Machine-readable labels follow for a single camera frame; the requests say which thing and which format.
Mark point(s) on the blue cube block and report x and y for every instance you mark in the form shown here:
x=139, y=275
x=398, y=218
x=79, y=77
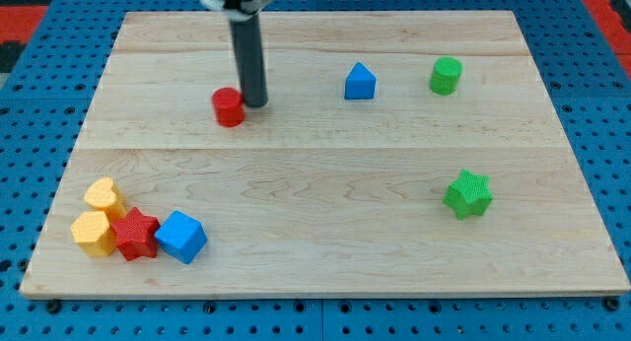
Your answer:
x=181, y=236

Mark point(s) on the blue triangular prism block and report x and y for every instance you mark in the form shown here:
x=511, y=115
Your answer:
x=360, y=83

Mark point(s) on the yellow hexagon block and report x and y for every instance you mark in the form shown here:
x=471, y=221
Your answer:
x=91, y=231

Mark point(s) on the light wooden board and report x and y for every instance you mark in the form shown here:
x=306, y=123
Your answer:
x=315, y=196

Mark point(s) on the yellow heart block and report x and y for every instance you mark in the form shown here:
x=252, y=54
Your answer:
x=104, y=195

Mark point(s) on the green cylinder block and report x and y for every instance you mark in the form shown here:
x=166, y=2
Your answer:
x=445, y=76

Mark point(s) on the green star block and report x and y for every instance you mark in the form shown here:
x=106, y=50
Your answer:
x=469, y=194

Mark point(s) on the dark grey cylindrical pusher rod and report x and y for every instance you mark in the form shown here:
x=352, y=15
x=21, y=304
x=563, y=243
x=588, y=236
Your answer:
x=248, y=49

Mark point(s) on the red cylinder block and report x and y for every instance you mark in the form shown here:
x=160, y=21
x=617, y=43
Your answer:
x=228, y=107

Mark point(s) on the red star block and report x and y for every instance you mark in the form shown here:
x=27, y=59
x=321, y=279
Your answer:
x=135, y=235

